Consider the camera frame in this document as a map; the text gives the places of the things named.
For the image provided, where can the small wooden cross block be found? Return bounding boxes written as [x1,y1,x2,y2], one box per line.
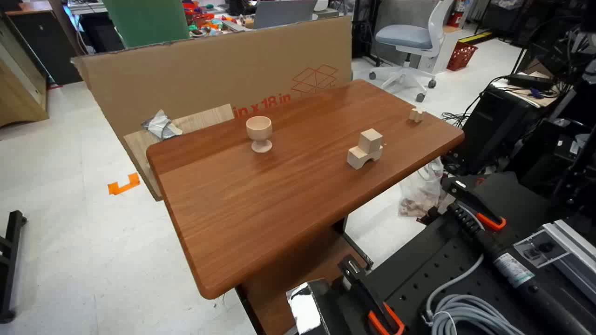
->
[407,108,422,125]

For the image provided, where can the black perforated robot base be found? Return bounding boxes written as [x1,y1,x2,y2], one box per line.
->
[308,172,596,335]

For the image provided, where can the wooden table top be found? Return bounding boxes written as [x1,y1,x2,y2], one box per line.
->
[146,80,463,298]

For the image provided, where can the wooden goblet toy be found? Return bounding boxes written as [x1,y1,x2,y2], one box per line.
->
[245,116,271,153]

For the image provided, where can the wooden arch block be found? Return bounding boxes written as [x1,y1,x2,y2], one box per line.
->
[346,147,381,170]

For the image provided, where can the wooden cube block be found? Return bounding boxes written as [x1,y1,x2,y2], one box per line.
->
[357,129,383,153]

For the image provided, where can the crumpled paper on cardboard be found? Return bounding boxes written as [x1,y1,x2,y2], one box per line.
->
[143,110,182,140]

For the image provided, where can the black orange clamp right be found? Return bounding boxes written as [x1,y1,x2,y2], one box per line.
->
[441,177,506,233]

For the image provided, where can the black orange clamp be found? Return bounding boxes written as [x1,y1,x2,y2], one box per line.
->
[441,177,506,233]
[338,257,405,335]

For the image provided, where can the large cardboard sheet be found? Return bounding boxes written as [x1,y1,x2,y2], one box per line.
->
[72,17,351,196]

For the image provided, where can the black orange clamp front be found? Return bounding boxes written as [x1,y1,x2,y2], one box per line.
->
[338,257,405,335]

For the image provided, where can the grey office chair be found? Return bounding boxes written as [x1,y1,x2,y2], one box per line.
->
[368,0,454,103]

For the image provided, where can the red bin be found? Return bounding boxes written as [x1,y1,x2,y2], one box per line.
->
[446,43,476,71]

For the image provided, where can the green board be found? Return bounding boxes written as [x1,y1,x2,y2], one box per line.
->
[102,0,189,49]

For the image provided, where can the wooden cabinet left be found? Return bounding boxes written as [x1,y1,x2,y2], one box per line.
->
[0,19,48,127]

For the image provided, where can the black stand on floor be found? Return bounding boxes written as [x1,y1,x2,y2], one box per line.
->
[0,211,25,324]

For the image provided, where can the coiled grey cable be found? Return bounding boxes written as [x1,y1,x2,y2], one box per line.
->
[422,253,528,335]

